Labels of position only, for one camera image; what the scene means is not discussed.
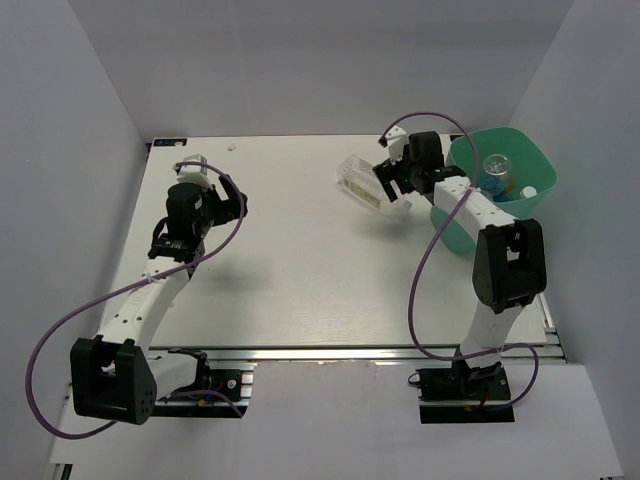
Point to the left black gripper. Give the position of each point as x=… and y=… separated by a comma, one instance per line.
x=231, y=209

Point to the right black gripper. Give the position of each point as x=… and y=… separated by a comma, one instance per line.
x=388, y=172

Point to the large clear square bottle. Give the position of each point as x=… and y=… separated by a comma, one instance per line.
x=356, y=177

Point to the clear bottle dark blue label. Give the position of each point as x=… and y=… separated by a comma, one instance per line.
x=496, y=168

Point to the clear bottle blue green label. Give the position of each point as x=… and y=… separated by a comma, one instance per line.
x=528, y=192

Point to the orange juice bottle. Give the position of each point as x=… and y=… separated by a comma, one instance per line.
x=508, y=186

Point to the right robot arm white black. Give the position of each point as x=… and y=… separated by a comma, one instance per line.
x=509, y=268

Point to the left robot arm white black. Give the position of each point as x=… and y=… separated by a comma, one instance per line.
x=113, y=375

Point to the green plastic bin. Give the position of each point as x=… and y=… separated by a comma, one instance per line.
x=530, y=168

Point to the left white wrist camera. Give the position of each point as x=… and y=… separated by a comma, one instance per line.
x=193, y=170

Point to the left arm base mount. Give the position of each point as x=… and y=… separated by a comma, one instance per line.
x=210, y=387

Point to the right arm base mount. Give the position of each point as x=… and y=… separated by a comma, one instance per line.
x=458, y=395

